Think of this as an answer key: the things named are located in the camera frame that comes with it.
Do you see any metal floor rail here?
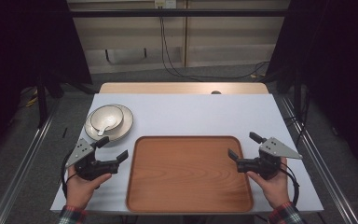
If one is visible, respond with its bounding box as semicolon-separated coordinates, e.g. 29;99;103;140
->
280;94;358;224
0;95;63;224

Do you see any black horizontal bar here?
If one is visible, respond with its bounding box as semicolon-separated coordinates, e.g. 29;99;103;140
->
69;8;291;19

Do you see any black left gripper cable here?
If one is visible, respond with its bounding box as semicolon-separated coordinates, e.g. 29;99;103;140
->
61;148;77;200

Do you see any person's left hand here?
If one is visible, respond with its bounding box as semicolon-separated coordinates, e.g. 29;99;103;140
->
65;165;113;210

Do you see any yellow cable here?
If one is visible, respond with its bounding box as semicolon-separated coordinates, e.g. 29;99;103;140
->
25;95;39;108

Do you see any white wall outlet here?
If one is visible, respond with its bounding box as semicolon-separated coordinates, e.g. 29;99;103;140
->
154;0;178;9

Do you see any white ceramic spoon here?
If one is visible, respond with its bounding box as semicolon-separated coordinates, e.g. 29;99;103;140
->
97;123;112;137

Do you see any black stand pole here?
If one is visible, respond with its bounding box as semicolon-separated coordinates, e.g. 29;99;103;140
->
35;74;49;128

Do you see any black wall cable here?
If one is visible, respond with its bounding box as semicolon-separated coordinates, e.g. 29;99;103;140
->
158;14;270;81

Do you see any person's right hand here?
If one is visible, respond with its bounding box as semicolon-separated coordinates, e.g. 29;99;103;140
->
246;158;291;210

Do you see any white table mat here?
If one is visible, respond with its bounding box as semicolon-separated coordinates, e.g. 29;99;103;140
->
49;92;324;215

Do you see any black curtain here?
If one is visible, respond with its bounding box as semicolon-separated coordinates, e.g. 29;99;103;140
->
0;0;93;166
265;0;358;180

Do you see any wooden tray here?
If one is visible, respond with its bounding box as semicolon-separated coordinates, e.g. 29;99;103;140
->
125;134;255;215

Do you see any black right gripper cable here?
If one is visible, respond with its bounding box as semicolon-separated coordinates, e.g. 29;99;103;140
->
280;161;301;208

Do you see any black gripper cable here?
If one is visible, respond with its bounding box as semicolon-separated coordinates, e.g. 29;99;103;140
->
280;161;301;208
61;148;77;200

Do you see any white dark-rimmed bowl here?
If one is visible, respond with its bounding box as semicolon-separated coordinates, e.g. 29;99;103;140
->
89;105;125;133

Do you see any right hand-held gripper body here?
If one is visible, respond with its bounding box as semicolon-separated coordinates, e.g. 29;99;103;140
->
236;136;304;181

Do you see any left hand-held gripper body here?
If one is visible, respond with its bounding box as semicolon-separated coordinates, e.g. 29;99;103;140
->
64;137;119;182

